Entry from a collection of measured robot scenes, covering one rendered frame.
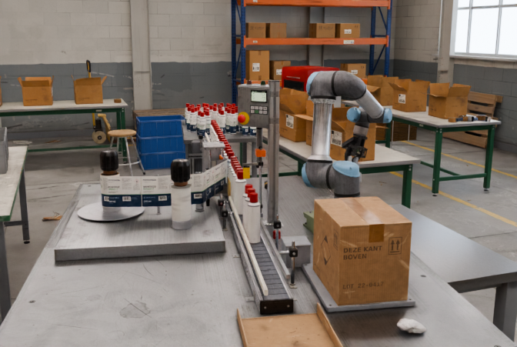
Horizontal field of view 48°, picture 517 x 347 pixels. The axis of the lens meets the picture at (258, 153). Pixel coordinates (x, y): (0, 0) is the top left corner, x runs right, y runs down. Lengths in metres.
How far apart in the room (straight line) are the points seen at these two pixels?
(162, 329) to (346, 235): 0.63
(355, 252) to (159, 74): 8.45
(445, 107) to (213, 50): 4.92
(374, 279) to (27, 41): 8.56
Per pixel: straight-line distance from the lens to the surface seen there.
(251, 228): 2.30
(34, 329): 1.94
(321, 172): 2.61
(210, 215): 2.69
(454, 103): 6.66
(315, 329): 1.82
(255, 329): 1.81
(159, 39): 10.07
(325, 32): 10.18
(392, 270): 1.94
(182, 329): 1.83
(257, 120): 2.60
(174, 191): 2.47
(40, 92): 7.84
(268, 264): 2.14
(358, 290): 1.93
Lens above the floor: 1.71
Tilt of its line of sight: 12 degrees down
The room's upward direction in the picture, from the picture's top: straight up
